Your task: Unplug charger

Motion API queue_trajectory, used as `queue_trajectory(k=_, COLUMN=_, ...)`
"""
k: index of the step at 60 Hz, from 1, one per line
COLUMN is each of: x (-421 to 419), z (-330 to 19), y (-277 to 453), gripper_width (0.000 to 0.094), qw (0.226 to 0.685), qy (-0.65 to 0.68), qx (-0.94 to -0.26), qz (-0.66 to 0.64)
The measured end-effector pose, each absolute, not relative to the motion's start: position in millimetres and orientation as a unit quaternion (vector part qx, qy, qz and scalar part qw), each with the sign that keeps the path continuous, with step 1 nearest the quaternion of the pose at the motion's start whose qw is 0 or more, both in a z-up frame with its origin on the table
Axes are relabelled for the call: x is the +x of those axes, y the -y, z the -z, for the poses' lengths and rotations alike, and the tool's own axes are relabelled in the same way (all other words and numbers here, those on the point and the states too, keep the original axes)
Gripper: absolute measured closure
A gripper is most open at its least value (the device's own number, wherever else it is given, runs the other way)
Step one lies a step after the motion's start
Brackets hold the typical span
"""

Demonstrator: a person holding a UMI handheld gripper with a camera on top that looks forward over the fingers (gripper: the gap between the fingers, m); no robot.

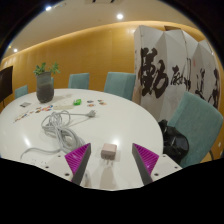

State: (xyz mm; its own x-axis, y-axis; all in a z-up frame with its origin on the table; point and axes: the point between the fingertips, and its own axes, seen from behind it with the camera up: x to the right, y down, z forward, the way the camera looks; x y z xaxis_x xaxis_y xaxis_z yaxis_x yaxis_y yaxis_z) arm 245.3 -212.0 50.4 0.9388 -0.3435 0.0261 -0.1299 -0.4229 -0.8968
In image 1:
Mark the group of round ceiling lights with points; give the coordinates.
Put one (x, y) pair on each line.
(119, 16)

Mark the small dark card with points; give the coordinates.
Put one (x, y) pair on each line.
(25, 104)

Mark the white calligraphy folding screen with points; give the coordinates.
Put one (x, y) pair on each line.
(163, 53)

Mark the scattered small orange cards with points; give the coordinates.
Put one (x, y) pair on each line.
(90, 105)

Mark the small beige charger block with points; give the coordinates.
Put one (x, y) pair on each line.
(109, 150)

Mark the flat white box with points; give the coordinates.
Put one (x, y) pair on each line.
(63, 106)

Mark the black wall monitor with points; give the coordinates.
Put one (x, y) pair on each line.
(5, 83)

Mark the teal upholstered chair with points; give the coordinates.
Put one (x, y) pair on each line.
(196, 125)

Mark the row of colourful small cards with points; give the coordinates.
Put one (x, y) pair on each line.
(43, 109)

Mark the potted plant in grey vase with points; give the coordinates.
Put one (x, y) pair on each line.
(45, 90)

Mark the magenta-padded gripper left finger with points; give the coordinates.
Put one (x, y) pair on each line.
(58, 166)

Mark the group of teal chairs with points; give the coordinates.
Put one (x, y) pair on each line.
(120, 85)

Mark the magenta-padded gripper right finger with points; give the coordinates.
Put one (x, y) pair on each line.
(165, 166)

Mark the black bag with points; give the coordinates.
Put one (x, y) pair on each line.
(173, 141)

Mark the small green object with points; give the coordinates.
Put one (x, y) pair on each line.
(77, 102)

